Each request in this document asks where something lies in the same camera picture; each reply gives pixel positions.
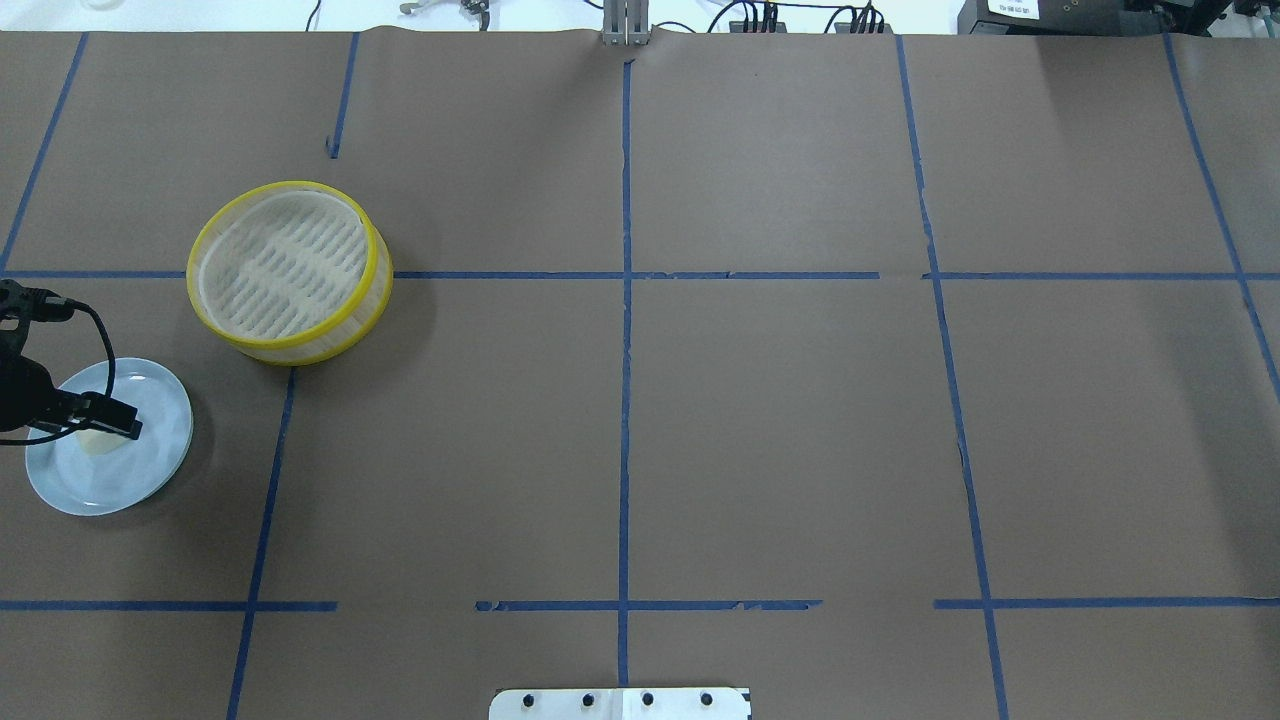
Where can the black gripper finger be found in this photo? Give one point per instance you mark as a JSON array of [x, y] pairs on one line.
[[101, 406], [128, 428]]

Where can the light blue plate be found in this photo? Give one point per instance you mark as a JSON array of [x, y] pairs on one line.
[[94, 473]]

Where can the white steamed bun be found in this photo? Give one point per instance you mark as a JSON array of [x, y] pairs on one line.
[[95, 443]]

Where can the yellow round steamer basket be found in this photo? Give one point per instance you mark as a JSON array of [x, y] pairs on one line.
[[292, 273]]

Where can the aluminium frame post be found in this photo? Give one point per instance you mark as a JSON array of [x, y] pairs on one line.
[[625, 22]]

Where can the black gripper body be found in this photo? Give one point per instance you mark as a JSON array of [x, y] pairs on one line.
[[22, 391]]

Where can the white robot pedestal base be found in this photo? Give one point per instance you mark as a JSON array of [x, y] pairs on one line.
[[623, 703]]

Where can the black box device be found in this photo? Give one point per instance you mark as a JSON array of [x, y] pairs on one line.
[[1068, 18]]

